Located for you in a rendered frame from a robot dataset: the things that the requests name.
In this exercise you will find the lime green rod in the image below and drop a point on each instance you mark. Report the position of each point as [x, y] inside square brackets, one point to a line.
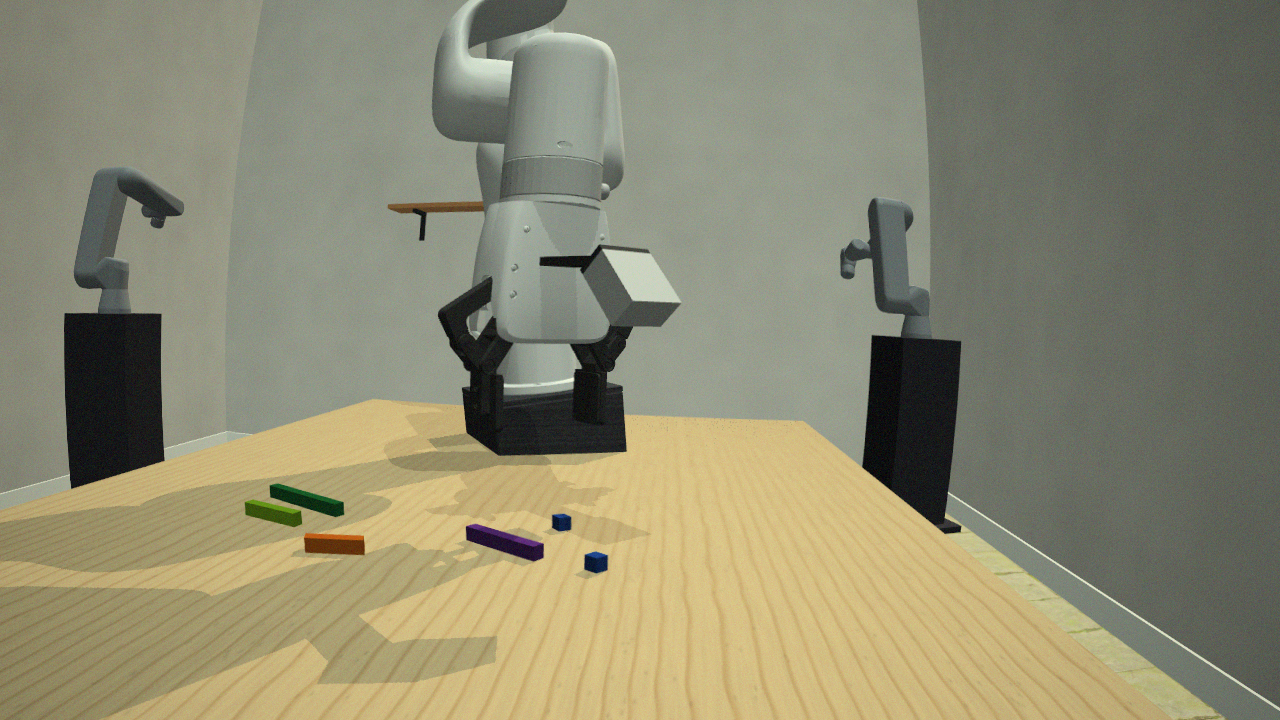
[273, 513]

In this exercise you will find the orange rod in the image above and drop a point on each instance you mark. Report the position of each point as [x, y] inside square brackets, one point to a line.
[334, 544]

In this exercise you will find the purple rod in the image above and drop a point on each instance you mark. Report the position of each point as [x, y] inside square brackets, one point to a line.
[505, 542]

